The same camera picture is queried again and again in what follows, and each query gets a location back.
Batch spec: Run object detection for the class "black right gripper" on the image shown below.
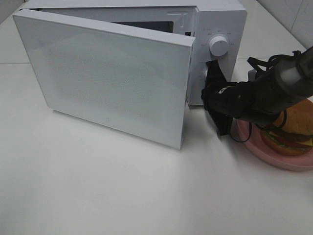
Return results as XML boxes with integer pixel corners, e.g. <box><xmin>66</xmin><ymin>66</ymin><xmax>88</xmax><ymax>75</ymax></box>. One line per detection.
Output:
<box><xmin>201</xmin><ymin>60</ymin><xmax>247</xmax><ymax>136</ymax></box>

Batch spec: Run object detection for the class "pink round plate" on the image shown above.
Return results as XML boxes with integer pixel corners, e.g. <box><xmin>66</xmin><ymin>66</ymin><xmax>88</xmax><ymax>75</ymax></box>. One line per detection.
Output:
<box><xmin>237</xmin><ymin>120</ymin><xmax>313</xmax><ymax>171</ymax></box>

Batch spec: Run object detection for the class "toy burger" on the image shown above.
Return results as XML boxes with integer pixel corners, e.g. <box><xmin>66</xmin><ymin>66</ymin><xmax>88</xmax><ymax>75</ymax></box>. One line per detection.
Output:
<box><xmin>260</xmin><ymin>99</ymin><xmax>313</xmax><ymax>156</ymax></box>

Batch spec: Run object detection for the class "white microwave door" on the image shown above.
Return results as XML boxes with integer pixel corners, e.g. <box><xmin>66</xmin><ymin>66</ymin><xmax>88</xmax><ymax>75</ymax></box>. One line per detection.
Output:
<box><xmin>13</xmin><ymin>9</ymin><xmax>194</xmax><ymax>149</ymax></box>

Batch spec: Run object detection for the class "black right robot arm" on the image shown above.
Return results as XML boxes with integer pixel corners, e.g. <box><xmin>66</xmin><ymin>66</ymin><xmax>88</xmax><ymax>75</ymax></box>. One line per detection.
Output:
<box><xmin>201</xmin><ymin>48</ymin><xmax>313</xmax><ymax>136</ymax></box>

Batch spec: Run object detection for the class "upper white microwave knob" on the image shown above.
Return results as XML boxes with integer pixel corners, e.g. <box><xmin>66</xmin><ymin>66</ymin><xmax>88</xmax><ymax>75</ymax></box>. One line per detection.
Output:
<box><xmin>209</xmin><ymin>35</ymin><xmax>229</xmax><ymax>56</ymax></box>

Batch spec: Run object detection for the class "white microwave oven body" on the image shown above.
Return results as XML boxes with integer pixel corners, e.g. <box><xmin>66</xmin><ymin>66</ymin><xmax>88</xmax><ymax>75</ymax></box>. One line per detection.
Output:
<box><xmin>13</xmin><ymin>0</ymin><xmax>247</xmax><ymax>106</ymax></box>

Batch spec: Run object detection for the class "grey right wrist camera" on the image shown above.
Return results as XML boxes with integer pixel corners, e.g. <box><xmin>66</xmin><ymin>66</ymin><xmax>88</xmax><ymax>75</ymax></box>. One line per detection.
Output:
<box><xmin>247</xmin><ymin>70</ymin><xmax>257</xmax><ymax>81</ymax></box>

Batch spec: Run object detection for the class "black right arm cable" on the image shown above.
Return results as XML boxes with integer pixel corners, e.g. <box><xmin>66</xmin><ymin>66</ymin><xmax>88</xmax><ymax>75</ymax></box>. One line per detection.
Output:
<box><xmin>229</xmin><ymin>50</ymin><xmax>303</xmax><ymax>142</ymax></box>

